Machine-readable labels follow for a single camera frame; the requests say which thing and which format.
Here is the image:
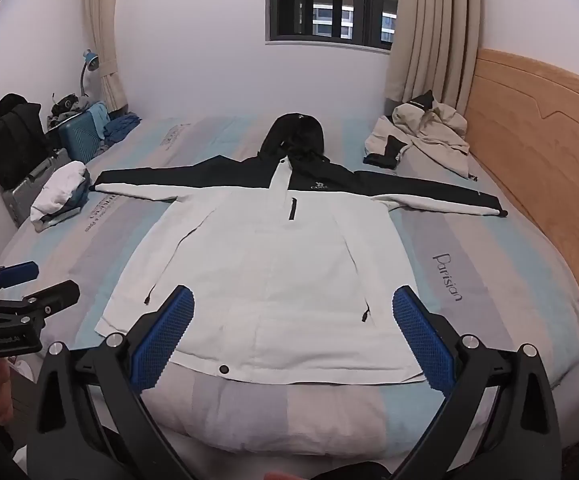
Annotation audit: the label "light blue garment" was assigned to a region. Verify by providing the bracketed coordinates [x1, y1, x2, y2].
[86, 101, 110, 140]

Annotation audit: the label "dark window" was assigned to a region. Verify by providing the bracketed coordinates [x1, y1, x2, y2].
[266, 0, 398, 50]

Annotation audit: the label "blue desk lamp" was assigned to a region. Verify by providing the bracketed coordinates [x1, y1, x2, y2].
[80, 49, 99, 98]

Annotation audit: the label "beige curtain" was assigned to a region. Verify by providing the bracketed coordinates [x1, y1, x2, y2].
[83, 0, 129, 113]
[385, 0, 481, 116]

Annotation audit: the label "beige and black jacket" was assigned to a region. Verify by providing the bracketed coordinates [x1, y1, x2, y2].
[363, 91, 475, 180]

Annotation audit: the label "black backpack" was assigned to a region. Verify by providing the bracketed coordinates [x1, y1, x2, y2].
[0, 93, 53, 191]

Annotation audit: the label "teal suitcase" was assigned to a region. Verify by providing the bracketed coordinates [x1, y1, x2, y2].
[47, 110, 103, 164]

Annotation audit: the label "folded white and blue clothes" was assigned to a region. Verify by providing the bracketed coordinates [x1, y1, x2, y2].
[29, 160, 91, 232]

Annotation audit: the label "beige right curtain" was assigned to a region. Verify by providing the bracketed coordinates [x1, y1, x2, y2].
[385, 0, 481, 116]

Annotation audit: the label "white and black hooded jacket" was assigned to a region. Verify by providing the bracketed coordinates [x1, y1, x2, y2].
[94, 114, 504, 385]

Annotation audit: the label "dark blue garment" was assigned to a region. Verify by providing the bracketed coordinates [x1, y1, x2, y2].
[103, 113, 142, 146]

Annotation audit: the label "beige left curtain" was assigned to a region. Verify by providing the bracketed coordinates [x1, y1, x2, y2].
[83, 0, 129, 113]

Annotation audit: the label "striped bed duvet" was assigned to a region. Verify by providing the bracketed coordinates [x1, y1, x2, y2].
[0, 116, 579, 458]

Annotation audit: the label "wooden headboard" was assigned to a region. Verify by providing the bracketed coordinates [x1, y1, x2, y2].
[466, 49, 579, 285]

